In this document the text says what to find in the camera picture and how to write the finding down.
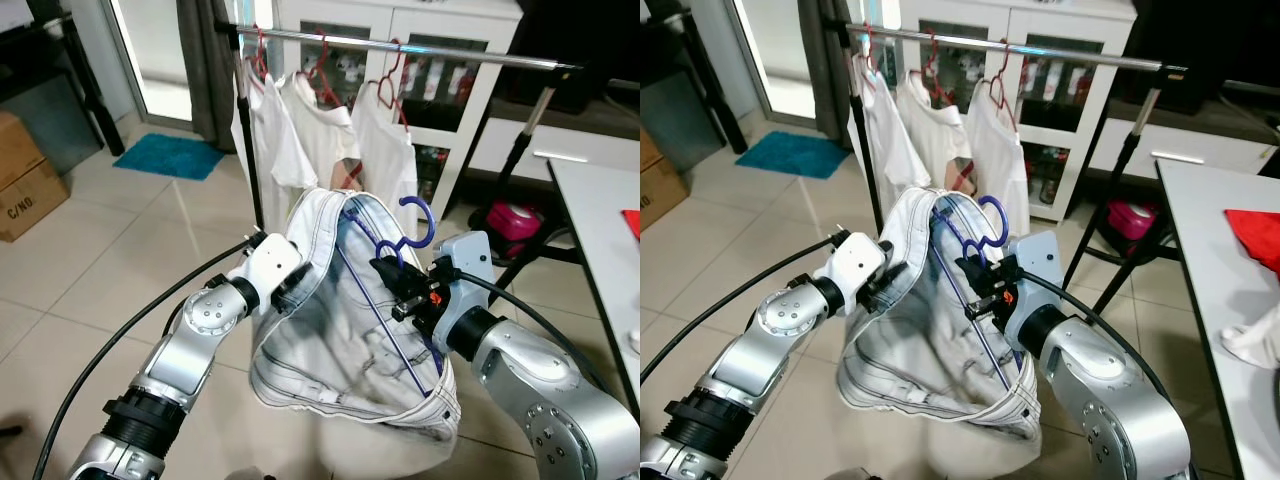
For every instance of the white denim jeans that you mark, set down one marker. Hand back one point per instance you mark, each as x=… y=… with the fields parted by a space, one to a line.
x=900 y=330
x=320 y=330

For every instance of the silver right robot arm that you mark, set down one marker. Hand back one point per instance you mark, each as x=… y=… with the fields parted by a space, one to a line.
x=530 y=380
x=1100 y=390

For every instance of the red hanger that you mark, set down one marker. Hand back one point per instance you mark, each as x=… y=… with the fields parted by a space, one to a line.
x=392 y=85
x=322 y=75
x=262 y=62
x=1003 y=88
x=937 y=75
x=875 y=60

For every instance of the pink floor appliance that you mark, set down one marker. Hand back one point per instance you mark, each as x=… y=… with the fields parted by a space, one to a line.
x=1133 y=218
x=515 y=220

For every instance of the teal floor mat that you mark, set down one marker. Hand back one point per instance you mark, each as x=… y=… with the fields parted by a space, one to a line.
x=168 y=157
x=792 y=155

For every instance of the white glass-door cabinet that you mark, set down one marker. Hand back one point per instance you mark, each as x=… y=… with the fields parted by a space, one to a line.
x=1110 y=70
x=490 y=80

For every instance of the low white TV bench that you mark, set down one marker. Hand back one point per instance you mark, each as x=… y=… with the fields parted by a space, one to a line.
x=1200 y=140
x=580 y=140

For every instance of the plain red cloth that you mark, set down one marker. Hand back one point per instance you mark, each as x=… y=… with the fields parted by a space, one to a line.
x=632 y=222
x=1258 y=238

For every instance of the grey curtain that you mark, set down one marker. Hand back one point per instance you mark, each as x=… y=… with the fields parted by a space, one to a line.
x=825 y=70
x=205 y=70

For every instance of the metal clothes rack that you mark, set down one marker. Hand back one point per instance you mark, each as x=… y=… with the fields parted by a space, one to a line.
x=1080 y=57
x=450 y=53

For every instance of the closed cardboard box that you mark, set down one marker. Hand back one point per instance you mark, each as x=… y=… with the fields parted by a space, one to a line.
x=660 y=190
x=25 y=180

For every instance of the dark desk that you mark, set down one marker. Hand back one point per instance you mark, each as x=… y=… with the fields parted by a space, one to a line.
x=680 y=120
x=40 y=110

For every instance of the black television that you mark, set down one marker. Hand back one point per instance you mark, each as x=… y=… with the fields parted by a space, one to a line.
x=590 y=50
x=1220 y=50

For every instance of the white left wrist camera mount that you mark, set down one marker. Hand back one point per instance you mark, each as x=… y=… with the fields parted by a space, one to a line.
x=272 y=262
x=855 y=262

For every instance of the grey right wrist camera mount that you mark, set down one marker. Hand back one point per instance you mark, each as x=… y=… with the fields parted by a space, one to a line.
x=465 y=262
x=1035 y=270

